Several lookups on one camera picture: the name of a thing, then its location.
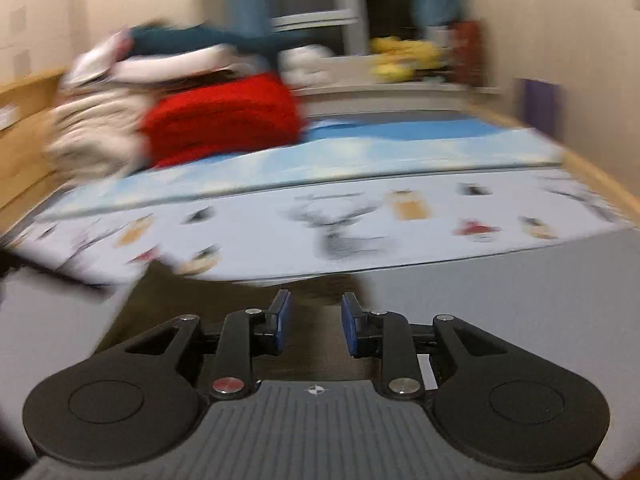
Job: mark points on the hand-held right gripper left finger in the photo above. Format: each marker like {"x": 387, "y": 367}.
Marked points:
{"x": 282, "y": 322}

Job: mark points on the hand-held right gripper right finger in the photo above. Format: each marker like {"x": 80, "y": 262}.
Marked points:
{"x": 348, "y": 327}

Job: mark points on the dark olive pants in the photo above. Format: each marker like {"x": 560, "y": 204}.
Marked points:
{"x": 175, "y": 305}

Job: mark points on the white animal print mat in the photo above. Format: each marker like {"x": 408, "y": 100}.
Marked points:
{"x": 350, "y": 220}

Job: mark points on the grey bed sheet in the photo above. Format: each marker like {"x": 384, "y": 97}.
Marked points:
{"x": 500, "y": 300}

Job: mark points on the blue cloud print mat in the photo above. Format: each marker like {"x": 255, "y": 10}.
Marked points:
{"x": 400, "y": 145}

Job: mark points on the red knit blanket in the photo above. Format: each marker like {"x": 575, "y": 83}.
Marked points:
{"x": 225, "y": 115}

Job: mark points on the white plush toy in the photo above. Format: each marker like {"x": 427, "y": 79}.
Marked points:
{"x": 305, "y": 65}

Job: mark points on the beige folded blanket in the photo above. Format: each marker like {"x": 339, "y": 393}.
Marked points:
{"x": 95, "y": 130}

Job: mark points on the yellow plush toy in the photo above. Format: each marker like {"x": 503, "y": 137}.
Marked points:
{"x": 405, "y": 55}

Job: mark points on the white folded cloth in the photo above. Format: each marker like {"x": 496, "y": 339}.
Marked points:
{"x": 165, "y": 65}

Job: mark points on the white framed window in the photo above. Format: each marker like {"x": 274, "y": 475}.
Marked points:
{"x": 320, "y": 0}

